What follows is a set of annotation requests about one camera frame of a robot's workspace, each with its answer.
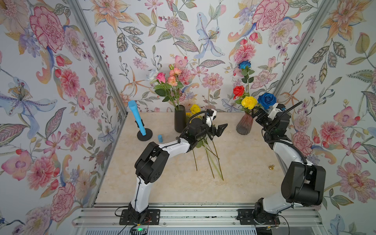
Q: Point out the large blue rose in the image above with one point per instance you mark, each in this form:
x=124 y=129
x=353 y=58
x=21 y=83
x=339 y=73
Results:
x=267 y=100

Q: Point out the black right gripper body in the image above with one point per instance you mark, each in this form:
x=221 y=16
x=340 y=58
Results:
x=261 y=116

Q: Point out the pink rose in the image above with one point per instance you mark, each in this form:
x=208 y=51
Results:
x=161 y=78

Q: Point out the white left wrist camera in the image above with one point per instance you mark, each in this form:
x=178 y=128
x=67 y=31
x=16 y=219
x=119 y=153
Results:
x=210 y=116

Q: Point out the peach pink flowers cluster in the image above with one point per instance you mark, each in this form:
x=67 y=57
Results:
x=173 y=77

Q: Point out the black cylindrical vase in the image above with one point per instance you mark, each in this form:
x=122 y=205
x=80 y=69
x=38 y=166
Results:
x=180 y=118

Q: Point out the red rose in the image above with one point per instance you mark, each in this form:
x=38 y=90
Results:
x=238 y=91

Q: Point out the large yellow sunflower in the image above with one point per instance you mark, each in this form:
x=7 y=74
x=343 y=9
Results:
x=215 y=160

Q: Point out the small tall blue rose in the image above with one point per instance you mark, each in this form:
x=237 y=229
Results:
x=244 y=65

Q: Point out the brown glass vase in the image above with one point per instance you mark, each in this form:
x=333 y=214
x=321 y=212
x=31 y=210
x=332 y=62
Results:
x=245 y=124

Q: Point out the small blue cylinder cap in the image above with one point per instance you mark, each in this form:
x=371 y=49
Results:
x=160 y=138

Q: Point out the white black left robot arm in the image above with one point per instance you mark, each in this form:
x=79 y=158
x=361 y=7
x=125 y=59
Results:
x=152 y=161

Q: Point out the orange yellow sunflower vase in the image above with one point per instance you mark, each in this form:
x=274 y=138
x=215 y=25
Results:
x=188 y=116

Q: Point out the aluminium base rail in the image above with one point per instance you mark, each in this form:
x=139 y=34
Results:
x=196 y=219

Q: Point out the blue toy microphone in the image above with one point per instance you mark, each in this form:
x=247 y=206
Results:
x=134 y=109

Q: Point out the small yellow flower left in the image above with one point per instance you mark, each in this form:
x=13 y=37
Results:
x=249 y=103

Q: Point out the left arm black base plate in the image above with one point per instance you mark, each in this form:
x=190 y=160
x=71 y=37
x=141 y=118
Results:
x=147 y=217

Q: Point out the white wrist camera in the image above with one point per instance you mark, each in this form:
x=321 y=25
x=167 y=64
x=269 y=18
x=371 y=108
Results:
x=275 y=109
x=210 y=116

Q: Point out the black microphone stand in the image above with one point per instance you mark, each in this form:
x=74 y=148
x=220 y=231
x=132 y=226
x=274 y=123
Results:
x=144 y=134

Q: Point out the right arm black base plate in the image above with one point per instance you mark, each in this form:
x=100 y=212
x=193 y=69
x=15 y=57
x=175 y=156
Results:
x=249 y=217

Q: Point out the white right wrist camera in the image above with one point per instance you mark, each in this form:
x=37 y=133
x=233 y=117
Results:
x=275 y=109

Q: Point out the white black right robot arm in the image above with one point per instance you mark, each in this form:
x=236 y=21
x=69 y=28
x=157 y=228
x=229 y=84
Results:
x=303 y=183

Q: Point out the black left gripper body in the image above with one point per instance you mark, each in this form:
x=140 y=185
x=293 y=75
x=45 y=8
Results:
x=212 y=131

